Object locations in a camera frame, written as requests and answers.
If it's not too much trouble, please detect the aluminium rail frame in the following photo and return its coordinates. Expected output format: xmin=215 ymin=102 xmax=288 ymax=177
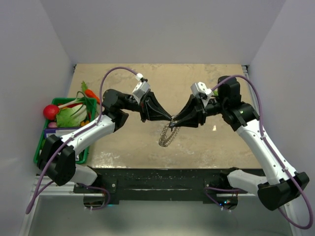
xmin=19 ymin=177 xmax=103 ymax=236

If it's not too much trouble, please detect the purple box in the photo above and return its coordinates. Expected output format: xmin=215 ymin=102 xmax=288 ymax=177
xmin=44 ymin=127 xmax=78 ymax=139

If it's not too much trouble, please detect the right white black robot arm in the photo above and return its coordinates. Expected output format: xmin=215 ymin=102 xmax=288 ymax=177
xmin=173 ymin=76 xmax=310 ymax=211

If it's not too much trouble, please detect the metal disc with keyrings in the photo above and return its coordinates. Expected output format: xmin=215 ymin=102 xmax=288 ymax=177
xmin=158 ymin=116 xmax=180 ymax=148

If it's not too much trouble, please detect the orange toy carrot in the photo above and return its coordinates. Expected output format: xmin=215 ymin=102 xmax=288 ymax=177
xmin=81 ymin=81 xmax=100 ymax=104

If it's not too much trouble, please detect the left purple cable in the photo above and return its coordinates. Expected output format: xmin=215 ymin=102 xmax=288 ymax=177
xmin=25 ymin=66 xmax=145 ymax=214

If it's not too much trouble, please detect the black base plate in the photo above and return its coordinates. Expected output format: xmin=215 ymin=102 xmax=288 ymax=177
xmin=43 ymin=168 xmax=255 ymax=207

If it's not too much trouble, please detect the green plastic crate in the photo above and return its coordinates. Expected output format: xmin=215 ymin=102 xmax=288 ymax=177
xmin=33 ymin=97 xmax=97 ymax=163

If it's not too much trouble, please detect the red toy radish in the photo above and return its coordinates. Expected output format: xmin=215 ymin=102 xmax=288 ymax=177
xmin=43 ymin=104 xmax=60 ymax=120

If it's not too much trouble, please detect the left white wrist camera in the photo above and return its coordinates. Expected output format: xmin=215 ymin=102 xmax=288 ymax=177
xmin=132 ymin=81 xmax=150 ymax=104

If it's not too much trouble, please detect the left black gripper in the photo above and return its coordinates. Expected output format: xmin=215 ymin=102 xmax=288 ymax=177
xmin=121 ymin=89 xmax=172 ymax=123

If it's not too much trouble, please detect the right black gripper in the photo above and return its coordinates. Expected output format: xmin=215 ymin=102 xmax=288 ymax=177
xmin=174 ymin=94 xmax=227 ymax=128

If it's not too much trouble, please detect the toy bok choy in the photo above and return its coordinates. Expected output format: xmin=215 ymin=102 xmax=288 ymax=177
xmin=56 ymin=91 xmax=88 ymax=128

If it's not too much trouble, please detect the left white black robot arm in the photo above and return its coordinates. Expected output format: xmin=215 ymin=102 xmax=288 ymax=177
xmin=37 ymin=89 xmax=172 ymax=193

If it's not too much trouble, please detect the purple cable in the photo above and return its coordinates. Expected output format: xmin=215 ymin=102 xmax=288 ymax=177
xmin=25 ymin=66 xmax=145 ymax=214
xmin=211 ymin=74 xmax=313 ymax=230

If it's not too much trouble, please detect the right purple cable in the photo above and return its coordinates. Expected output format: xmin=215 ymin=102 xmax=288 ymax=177
xmin=211 ymin=74 xmax=313 ymax=230

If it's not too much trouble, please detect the pink toy onion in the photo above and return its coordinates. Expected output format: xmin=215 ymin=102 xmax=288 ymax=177
xmin=47 ymin=122 xmax=58 ymax=128

